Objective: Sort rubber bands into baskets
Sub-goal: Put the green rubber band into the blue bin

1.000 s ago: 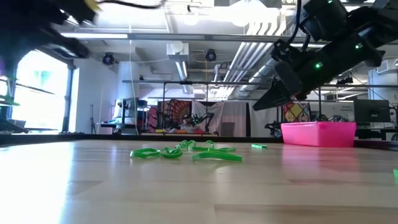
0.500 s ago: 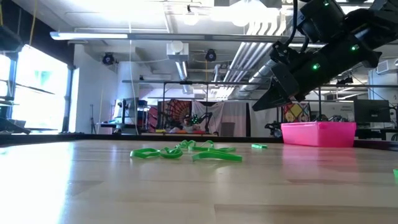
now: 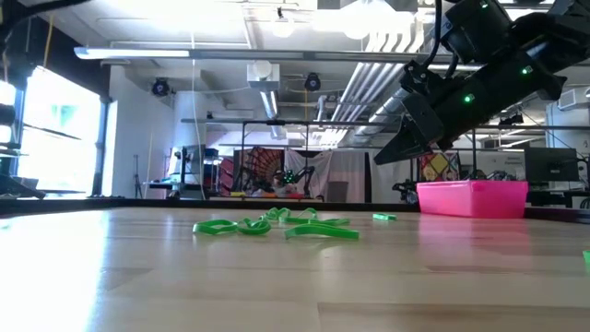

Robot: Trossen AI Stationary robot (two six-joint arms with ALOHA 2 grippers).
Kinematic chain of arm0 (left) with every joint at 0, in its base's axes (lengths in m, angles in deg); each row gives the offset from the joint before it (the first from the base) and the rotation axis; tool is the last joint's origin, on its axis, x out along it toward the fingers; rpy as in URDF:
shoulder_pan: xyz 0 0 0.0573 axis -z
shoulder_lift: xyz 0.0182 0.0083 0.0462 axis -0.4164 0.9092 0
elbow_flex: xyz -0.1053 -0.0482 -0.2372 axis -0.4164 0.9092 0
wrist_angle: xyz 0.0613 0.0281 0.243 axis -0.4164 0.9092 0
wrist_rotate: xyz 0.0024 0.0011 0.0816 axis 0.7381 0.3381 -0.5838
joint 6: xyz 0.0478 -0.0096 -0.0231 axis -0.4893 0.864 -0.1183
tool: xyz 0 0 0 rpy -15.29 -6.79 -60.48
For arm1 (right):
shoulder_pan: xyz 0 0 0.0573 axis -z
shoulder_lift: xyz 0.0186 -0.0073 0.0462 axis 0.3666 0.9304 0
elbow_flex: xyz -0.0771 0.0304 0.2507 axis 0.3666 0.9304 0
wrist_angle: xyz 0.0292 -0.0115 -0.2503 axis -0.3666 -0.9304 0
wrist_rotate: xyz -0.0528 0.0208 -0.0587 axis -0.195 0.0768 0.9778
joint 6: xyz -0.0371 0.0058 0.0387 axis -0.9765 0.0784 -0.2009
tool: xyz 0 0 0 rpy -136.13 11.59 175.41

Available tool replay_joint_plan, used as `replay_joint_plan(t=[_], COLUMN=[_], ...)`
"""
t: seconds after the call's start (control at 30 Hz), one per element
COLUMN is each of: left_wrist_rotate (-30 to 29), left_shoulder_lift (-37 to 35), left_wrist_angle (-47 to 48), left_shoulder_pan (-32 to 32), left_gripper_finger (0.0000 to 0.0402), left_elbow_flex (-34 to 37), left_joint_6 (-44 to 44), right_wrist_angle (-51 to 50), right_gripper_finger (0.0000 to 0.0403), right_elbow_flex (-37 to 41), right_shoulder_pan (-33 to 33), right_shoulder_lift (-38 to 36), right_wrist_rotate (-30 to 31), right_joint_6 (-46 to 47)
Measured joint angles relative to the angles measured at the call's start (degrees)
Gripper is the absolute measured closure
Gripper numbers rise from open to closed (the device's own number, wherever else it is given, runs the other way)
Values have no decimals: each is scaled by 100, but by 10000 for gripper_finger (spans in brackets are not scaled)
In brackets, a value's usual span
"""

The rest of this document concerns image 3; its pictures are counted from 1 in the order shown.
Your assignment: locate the black overhead camera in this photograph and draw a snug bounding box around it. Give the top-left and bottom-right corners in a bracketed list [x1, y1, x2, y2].
[303, 72, 323, 93]

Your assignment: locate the grey chair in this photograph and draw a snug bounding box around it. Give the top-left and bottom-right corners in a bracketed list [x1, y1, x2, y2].
[326, 180, 350, 204]

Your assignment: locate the black computer monitor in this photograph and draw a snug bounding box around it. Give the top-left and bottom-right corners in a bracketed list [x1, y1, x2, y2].
[524, 147, 580, 183]

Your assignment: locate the silver ventilation duct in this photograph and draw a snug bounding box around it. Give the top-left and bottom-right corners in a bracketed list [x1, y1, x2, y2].
[331, 27, 416, 148]

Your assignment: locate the bright window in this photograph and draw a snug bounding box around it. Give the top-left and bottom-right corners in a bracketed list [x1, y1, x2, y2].
[0, 66, 108, 197]

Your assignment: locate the red patterned hanging cloth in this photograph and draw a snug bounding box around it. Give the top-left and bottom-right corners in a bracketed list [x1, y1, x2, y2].
[232, 147, 285, 197]

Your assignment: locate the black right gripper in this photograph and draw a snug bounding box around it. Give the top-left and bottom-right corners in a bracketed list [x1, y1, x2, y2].
[373, 50, 568, 166]

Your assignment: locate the person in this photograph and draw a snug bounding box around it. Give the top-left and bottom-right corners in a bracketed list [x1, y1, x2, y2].
[269, 169, 288, 195]

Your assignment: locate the pink plastic basket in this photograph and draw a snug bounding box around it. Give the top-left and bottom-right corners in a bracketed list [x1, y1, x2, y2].
[416, 179, 530, 219]

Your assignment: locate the grey overhead frame crossbar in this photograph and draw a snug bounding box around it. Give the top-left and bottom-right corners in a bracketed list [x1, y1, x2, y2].
[73, 45, 455, 65]

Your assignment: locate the yellow red diamond cloth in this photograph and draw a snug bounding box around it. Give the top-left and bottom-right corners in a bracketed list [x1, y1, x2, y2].
[419, 151, 461, 183]

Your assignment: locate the white wall air vent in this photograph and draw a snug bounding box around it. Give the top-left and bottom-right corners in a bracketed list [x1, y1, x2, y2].
[556, 86, 590, 112]

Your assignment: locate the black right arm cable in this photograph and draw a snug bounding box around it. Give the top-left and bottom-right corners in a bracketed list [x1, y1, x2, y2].
[423, 0, 460, 79]

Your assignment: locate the black metal rack frame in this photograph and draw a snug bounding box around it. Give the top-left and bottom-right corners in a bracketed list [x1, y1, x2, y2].
[239, 119, 590, 202]

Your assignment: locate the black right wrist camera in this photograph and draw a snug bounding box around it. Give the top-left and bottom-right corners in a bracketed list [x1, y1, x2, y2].
[399, 59, 444, 96]

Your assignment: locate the black round fixture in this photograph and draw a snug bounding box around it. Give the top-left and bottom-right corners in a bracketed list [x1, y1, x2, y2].
[151, 77, 171, 98]

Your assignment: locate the white hanging cloth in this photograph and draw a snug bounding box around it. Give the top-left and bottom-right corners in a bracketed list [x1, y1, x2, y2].
[370, 148, 419, 205]
[284, 148, 369, 204]

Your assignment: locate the white ceiling air unit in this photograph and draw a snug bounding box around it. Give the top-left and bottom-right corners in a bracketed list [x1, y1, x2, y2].
[246, 60, 281, 92]

